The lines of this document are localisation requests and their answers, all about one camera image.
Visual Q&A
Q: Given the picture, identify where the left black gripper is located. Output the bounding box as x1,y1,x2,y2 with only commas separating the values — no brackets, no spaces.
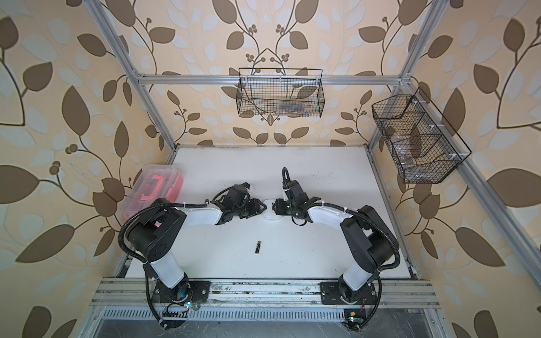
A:
232,199,268,218

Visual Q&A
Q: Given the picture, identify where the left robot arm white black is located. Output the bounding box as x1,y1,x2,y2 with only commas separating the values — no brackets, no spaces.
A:
118,183,267,303

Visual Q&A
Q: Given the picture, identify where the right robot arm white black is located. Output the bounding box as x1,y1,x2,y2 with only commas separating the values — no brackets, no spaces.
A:
273,178,401,303

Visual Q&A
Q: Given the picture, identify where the pink clear plastic box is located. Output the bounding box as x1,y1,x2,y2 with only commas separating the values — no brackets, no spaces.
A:
116,165,183,221

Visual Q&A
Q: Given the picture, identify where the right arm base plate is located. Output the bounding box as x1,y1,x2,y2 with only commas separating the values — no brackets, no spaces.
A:
320,282,378,306

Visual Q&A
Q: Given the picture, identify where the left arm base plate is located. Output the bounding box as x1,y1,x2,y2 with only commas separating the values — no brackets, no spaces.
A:
152,280,211,304

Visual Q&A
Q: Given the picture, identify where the black wire basket back wall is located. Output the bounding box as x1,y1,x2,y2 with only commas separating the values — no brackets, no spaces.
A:
235,67,325,118

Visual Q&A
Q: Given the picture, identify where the black wire basket wall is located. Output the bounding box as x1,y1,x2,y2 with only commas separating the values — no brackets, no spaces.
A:
235,67,325,118
371,88,472,184

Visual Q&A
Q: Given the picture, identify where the black wire basket right wall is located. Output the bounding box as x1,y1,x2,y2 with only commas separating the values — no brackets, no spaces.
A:
371,88,472,184

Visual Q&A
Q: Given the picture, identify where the aluminium mounting rail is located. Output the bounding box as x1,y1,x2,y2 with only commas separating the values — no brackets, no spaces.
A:
91,277,440,309

